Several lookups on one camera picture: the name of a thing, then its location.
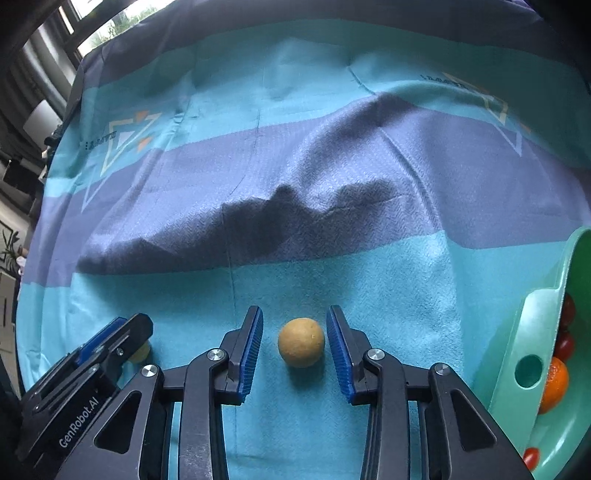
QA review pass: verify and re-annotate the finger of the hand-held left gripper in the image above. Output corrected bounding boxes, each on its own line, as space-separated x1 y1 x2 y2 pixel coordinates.
69 318 127 367
99 314 154 384

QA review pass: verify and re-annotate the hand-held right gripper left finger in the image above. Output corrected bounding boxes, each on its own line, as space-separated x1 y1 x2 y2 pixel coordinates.
55 305 265 480

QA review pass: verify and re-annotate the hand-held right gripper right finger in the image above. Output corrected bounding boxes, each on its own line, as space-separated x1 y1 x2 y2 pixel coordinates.
325 305 534 480

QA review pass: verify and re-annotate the green plastic container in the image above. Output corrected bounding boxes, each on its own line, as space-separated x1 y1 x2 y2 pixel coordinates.
473 226 591 480

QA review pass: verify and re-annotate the orange tangerine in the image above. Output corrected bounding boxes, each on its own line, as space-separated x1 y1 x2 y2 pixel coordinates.
538 356 570 415

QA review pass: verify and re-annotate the green potted plant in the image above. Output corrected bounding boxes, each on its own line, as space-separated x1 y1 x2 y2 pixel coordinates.
0 228 21 278

